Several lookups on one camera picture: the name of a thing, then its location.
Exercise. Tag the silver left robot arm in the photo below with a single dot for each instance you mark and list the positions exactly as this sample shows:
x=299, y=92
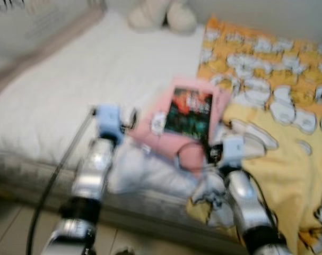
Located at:
x=94, y=164

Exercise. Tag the pale blue left wrist camera mount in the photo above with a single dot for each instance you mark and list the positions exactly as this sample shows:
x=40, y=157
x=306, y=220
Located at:
x=109, y=119

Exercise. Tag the orange and yellow cartoon blanket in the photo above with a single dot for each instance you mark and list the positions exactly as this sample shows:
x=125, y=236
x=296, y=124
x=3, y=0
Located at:
x=288, y=159

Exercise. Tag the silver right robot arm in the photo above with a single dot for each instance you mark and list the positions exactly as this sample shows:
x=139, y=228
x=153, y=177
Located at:
x=245, y=202

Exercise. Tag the pink shirt with dark print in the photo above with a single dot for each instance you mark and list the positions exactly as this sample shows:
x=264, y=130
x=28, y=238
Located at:
x=150, y=133

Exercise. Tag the grey bed frame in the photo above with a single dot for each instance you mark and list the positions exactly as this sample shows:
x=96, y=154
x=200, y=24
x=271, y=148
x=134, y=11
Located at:
x=150, y=212

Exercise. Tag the light blue denim garment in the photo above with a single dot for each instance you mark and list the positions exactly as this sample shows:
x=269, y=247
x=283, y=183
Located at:
x=145, y=178

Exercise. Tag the white bed mattress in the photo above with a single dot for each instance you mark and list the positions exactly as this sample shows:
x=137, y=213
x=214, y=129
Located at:
x=97, y=79

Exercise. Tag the pale blue right wrist camera mount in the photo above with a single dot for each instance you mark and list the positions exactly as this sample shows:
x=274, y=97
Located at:
x=232, y=149

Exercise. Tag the pale blue wrist camera mount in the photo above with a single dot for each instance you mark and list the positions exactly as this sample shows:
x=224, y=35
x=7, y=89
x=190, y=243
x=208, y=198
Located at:
x=232, y=149
x=109, y=119

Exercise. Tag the beige plush toy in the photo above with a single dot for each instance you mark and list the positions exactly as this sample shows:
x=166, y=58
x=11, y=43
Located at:
x=150, y=16

